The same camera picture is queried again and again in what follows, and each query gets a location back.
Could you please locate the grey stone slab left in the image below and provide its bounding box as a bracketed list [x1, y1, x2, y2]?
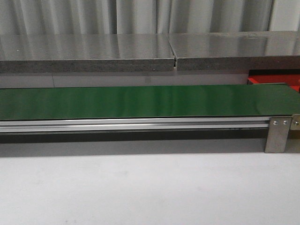
[0, 34, 175, 73]

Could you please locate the red plastic tray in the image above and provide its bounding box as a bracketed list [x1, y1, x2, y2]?
[248, 74, 300, 92]

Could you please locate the grey stone slab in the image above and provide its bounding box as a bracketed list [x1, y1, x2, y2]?
[168, 31, 300, 71]
[0, 34, 175, 73]

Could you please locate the aluminium conveyor frame rail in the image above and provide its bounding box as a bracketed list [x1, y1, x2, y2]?
[0, 117, 270, 134]

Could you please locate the grey curtain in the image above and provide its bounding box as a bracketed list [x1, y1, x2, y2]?
[0, 0, 274, 35]

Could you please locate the green conveyor belt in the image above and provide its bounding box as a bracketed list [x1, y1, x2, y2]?
[0, 84, 300, 120]

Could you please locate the grey stone slab right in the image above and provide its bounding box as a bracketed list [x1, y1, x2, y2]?
[168, 31, 300, 71]

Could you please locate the steel conveyor support bracket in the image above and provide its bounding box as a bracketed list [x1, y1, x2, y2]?
[264, 114, 300, 153]

